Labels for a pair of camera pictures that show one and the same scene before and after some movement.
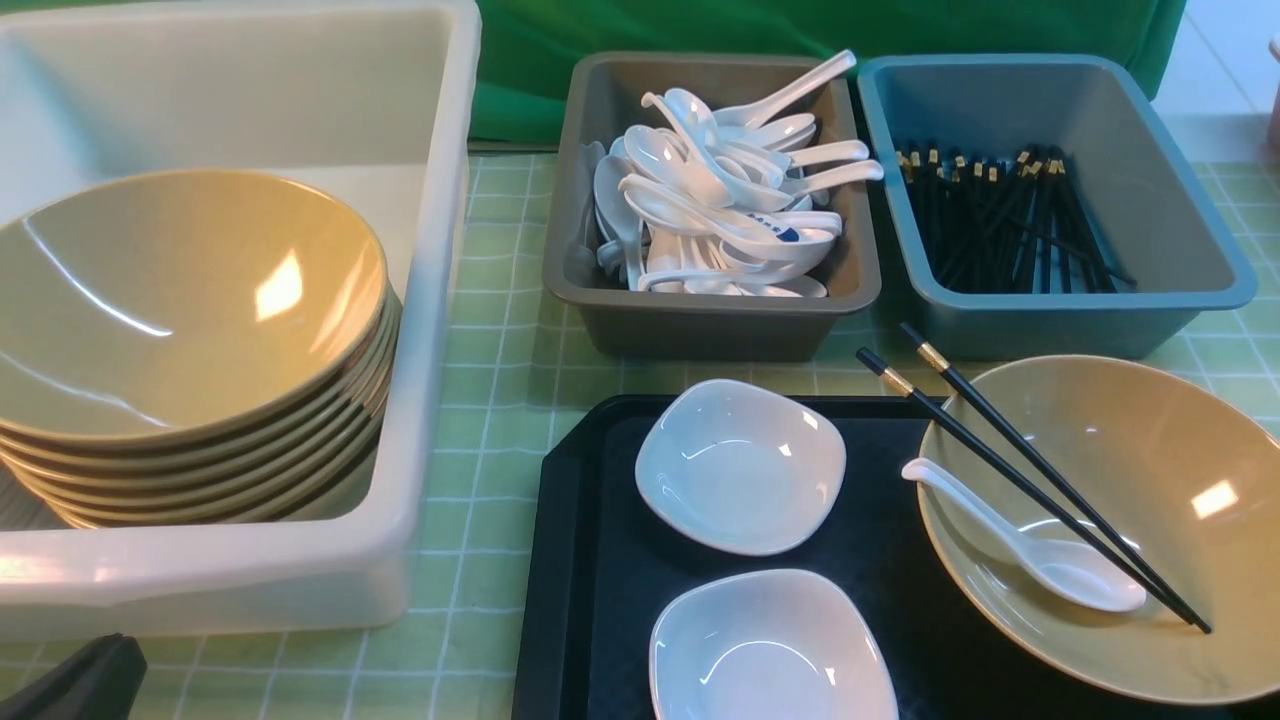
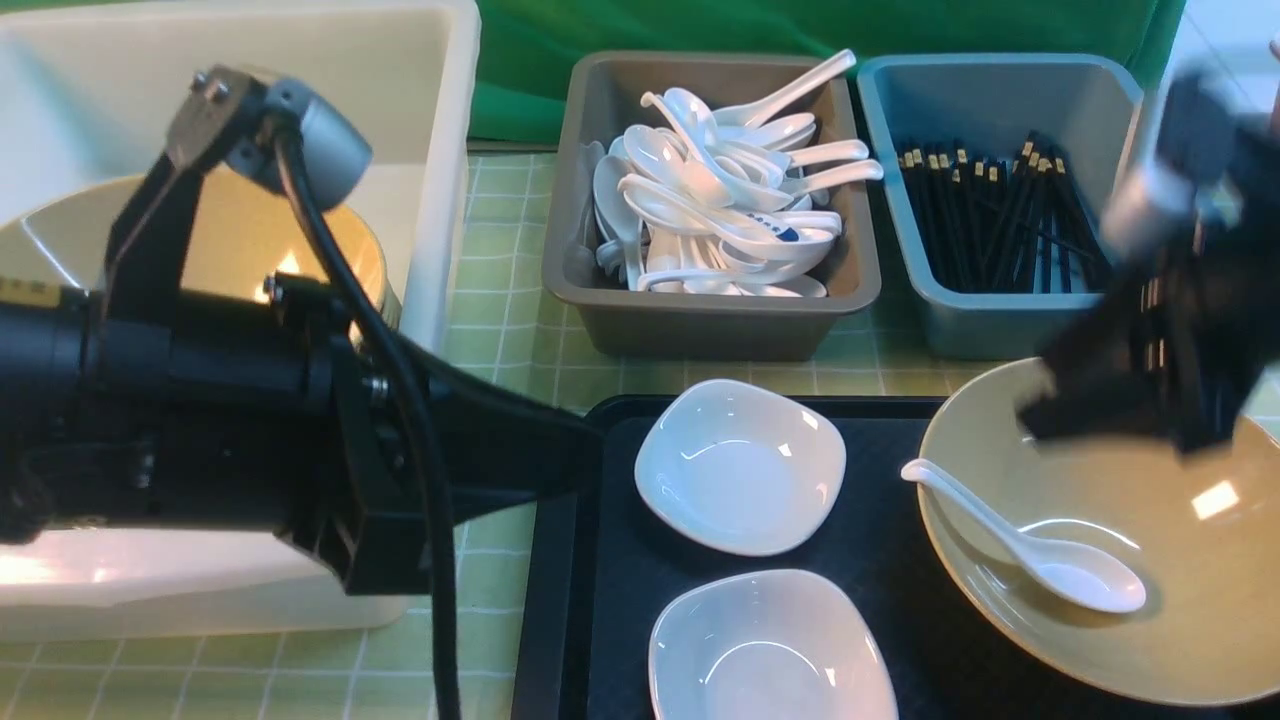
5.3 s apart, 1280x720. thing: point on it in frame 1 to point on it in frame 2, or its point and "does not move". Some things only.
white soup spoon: x=1080 y=573 does not move
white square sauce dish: x=740 y=468 does not move
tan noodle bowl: x=1184 y=474 does not move
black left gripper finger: x=97 y=680 to x=493 y=445
